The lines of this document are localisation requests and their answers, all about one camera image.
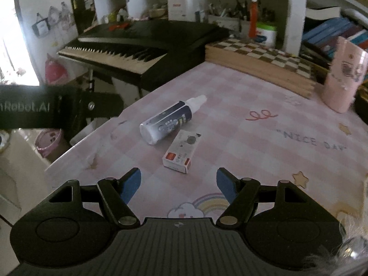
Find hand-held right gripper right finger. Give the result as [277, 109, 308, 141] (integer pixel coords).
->
[216, 167, 312, 227]

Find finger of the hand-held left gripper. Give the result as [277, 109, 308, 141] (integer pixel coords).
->
[59, 88, 124, 120]

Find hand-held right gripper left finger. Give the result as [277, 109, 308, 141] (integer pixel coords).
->
[40, 167, 142, 227]

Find small white box red label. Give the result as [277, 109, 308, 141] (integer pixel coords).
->
[162, 129, 202, 174]

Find white and dark spray bottle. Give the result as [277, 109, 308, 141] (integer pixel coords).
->
[139, 94, 207, 146]

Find pink checked cloth desktop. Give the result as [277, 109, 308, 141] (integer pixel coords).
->
[44, 61, 368, 236]

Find black keyboard stand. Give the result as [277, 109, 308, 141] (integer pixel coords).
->
[85, 67, 115, 95]

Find pink bag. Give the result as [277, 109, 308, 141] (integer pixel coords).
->
[44, 55, 68, 85]

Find pink trash bin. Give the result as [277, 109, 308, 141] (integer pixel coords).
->
[35, 128, 69, 161]

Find black electronic keyboard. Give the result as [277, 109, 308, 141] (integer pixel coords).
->
[57, 20, 230, 91]

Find white carton red label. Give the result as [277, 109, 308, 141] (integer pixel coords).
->
[167, 0, 186, 20]

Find wooden chessboard box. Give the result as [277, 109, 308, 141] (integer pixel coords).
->
[205, 37, 317, 100]

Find pale furry object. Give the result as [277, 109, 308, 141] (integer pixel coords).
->
[305, 178, 368, 276]

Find pink cylindrical cup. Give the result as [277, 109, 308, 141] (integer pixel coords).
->
[320, 36, 368, 113]

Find white jar green lid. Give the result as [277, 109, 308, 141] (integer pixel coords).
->
[256, 23, 278, 48]

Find red tube white top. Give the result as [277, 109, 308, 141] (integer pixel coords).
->
[249, 0, 259, 38]

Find bunch of pens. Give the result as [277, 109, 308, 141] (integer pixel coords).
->
[208, 0, 273, 20]

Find row of books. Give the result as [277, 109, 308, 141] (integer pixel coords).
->
[300, 17, 368, 72]

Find white bookshelf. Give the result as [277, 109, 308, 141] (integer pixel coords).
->
[93, 0, 368, 55]

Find paper wall pictures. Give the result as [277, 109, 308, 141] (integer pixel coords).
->
[32, 1, 75, 38]

